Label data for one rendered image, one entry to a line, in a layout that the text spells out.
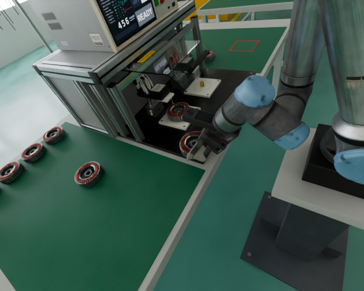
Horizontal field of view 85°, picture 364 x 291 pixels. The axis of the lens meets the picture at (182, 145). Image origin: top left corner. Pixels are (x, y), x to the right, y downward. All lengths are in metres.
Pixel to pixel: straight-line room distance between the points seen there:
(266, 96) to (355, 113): 0.15
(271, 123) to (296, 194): 0.30
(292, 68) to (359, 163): 0.24
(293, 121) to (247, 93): 0.12
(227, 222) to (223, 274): 0.30
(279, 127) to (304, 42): 0.18
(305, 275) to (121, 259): 1.01
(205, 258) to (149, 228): 0.76
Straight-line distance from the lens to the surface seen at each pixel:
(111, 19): 0.82
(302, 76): 0.55
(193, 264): 1.41
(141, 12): 0.93
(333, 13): 0.35
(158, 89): 0.90
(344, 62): 0.38
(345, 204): 0.74
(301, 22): 0.50
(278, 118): 0.49
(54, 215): 0.93
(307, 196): 0.72
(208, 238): 1.43
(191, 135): 0.74
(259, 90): 0.46
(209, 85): 1.10
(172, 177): 0.76
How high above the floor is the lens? 1.36
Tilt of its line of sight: 46 degrees down
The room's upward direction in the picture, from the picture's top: 18 degrees counter-clockwise
